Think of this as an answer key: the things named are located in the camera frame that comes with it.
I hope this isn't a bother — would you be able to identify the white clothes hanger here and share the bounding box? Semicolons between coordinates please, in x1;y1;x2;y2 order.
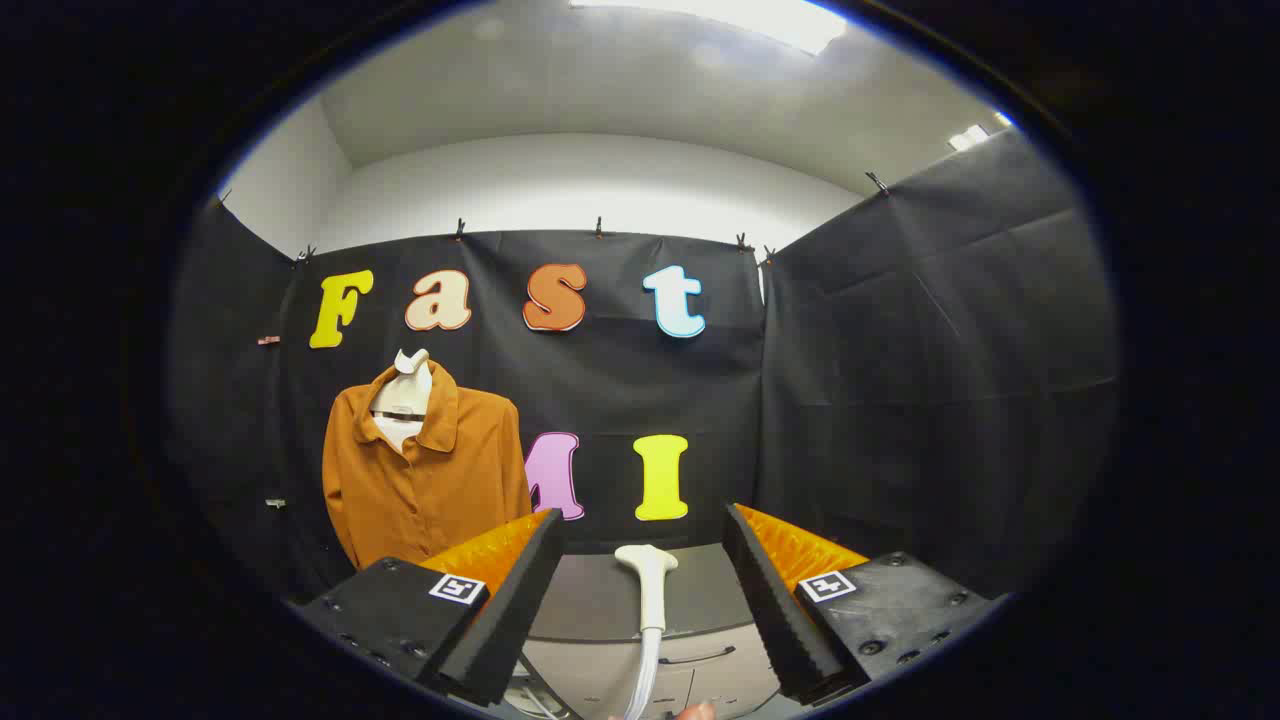
369;348;434;421

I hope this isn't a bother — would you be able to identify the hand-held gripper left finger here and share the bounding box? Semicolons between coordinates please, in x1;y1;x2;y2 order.
300;508;567;708

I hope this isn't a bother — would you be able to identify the brown button shirt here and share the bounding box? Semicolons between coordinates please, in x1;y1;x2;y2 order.
321;359;533;571

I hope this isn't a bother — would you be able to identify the white garment steamer head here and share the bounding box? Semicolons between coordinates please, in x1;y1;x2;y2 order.
614;544;680;635

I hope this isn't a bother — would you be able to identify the black backdrop cloth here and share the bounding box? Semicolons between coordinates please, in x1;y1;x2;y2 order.
170;128;1119;603

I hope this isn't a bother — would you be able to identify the large ceiling light panel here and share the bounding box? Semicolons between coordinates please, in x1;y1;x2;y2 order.
568;0;849;57

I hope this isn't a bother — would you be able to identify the grey cabinet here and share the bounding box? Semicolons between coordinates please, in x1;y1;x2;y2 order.
505;543;793;720

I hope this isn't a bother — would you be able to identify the row of black cloth clips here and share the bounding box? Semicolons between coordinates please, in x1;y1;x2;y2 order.
212;170;893;269

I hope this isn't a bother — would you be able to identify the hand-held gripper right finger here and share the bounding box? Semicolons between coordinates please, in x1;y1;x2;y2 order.
723;502;1003;707

